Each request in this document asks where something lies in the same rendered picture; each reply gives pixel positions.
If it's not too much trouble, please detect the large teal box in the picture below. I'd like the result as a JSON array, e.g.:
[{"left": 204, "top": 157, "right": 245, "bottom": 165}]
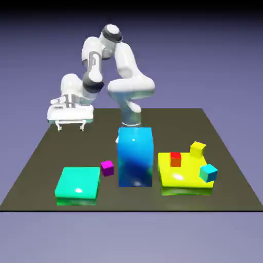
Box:
[{"left": 54, "top": 166, "right": 101, "bottom": 206}]

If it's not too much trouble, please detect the small red cube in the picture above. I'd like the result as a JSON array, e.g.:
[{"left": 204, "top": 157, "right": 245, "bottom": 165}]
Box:
[{"left": 170, "top": 152, "right": 182, "bottom": 167}]

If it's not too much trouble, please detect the small magenta cube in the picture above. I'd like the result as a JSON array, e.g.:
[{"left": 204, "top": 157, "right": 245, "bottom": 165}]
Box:
[{"left": 100, "top": 160, "right": 115, "bottom": 177}]

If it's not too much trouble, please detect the large blue box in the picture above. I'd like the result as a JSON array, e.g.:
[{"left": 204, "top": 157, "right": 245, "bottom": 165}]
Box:
[{"left": 117, "top": 126, "right": 155, "bottom": 188}]

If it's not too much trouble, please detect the small yellow cube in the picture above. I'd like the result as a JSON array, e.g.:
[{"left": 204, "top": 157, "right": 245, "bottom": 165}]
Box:
[{"left": 189, "top": 141, "right": 206, "bottom": 159}]

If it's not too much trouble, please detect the large yellow box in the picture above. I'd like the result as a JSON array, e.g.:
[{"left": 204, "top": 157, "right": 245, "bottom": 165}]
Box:
[{"left": 157, "top": 151, "right": 215, "bottom": 196}]

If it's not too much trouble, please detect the small cyan cube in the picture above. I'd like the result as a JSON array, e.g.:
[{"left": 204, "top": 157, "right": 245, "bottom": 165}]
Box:
[{"left": 199, "top": 163, "right": 219, "bottom": 183}]

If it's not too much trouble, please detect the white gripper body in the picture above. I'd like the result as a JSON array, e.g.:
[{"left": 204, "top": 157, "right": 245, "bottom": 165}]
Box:
[{"left": 47, "top": 104, "right": 95, "bottom": 124}]

